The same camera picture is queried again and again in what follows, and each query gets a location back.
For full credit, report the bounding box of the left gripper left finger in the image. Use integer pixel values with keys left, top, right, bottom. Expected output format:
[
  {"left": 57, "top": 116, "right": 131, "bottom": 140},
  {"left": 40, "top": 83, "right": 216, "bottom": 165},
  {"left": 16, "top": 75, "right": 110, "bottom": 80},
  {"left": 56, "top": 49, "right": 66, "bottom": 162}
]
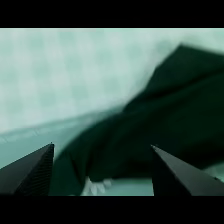
[{"left": 0, "top": 142, "right": 55, "bottom": 197}]

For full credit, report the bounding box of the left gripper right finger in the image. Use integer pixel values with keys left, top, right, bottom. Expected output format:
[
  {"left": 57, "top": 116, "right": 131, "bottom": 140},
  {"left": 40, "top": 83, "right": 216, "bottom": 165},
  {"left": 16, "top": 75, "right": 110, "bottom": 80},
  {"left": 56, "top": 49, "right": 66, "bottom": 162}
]
[{"left": 150, "top": 144, "right": 224, "bottom": 197}]

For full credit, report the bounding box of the green T-shirt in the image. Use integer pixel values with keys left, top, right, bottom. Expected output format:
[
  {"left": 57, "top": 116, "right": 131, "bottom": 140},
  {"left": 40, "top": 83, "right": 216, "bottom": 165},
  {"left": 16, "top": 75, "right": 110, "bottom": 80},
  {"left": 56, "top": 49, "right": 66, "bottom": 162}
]
[{"left": 48, "top": 43, "right": 224, "bottom": 197}]

